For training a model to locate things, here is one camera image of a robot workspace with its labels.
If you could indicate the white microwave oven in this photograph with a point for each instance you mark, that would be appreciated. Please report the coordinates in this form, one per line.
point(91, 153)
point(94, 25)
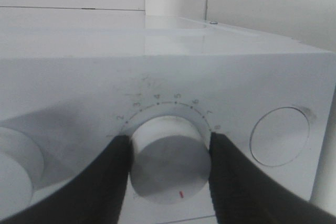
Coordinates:
point(72, 80)

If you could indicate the white microwave knob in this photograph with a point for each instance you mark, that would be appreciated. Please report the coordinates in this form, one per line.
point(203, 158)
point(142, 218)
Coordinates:
point(22, 165)
point(171, 162)

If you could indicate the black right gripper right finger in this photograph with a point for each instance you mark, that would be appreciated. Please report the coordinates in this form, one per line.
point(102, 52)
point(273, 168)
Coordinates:
point(242, 193)

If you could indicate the round white door button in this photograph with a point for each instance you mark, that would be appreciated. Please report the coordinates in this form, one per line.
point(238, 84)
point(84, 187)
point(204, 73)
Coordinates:
point(279, 136)

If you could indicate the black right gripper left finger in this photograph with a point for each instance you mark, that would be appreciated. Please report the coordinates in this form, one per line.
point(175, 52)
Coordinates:
point(94, 196)

